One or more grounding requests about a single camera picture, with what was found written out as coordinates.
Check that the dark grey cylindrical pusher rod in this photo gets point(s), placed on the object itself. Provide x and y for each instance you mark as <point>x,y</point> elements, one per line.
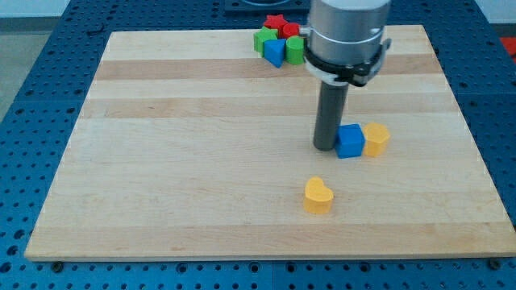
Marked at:
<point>331,101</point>

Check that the yellow heart block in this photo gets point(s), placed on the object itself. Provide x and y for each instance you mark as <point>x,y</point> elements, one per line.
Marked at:
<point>318,198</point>

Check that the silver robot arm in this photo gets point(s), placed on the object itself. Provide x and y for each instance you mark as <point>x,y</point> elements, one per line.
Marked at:
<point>344,46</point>

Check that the blue cube block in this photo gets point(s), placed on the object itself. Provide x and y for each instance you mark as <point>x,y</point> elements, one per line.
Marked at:
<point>349,141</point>

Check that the yellow hexagon block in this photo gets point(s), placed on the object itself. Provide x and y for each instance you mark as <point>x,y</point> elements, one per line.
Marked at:
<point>377,137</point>

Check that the green half-round block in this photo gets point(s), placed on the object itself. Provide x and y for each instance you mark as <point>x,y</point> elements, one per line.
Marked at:
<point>294,50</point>

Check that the blue triangle block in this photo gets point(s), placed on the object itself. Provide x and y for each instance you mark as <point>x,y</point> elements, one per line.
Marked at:
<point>274,51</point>

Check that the red cylinder block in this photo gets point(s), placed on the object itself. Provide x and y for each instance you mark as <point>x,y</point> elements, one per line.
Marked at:
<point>289,30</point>

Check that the green star block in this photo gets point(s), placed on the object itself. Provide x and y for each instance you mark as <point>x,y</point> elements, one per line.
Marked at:
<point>261,36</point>

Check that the red star block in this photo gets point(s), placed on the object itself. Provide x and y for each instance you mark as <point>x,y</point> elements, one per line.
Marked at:
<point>275,21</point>

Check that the light wooden board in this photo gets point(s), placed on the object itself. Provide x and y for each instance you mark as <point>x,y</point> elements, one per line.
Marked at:
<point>190,146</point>

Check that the red object at right edge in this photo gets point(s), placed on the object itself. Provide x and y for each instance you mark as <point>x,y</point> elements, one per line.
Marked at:
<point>509,44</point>

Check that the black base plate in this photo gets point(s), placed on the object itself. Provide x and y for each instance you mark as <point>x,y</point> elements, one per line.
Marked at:
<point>241,6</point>

